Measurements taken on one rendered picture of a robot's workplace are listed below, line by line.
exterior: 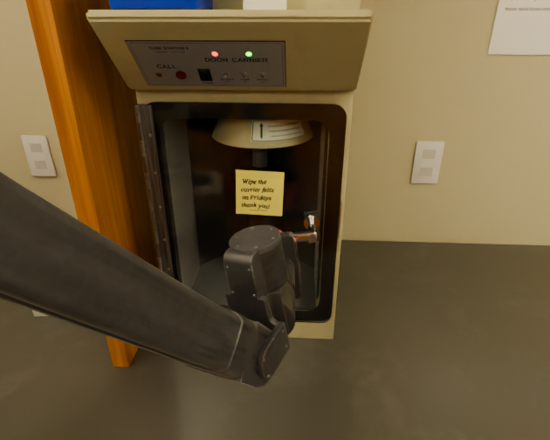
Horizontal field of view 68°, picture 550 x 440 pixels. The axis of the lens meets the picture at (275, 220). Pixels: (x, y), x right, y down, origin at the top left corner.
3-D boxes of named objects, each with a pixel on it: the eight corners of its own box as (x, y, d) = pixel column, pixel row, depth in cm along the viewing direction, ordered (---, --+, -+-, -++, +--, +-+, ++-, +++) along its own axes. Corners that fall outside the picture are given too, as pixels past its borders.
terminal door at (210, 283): (171, 314, 79) (140, 100, 61) (331, 320, 77) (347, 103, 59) (169, 317, 78) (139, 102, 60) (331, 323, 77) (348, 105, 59)
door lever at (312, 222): (264, 234, 69) (261, 220, 68) (319, 228, 68) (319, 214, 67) (260, 250, 64) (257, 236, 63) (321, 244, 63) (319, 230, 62)
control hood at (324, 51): (133, 86, 60) (121, 10, 56) (355, 88, 59) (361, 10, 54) (99, 101, 50) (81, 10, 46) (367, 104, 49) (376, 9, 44)
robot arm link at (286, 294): (250, 348, 48) (299, 343, 47) (237, 301, 45) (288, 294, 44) (255, 311, 54) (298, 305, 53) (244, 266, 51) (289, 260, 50)
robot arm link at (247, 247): (198, 366, 45) (266, 386, 41) (168, 280, 40) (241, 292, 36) (252, 299, 54) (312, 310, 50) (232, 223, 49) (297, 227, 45)
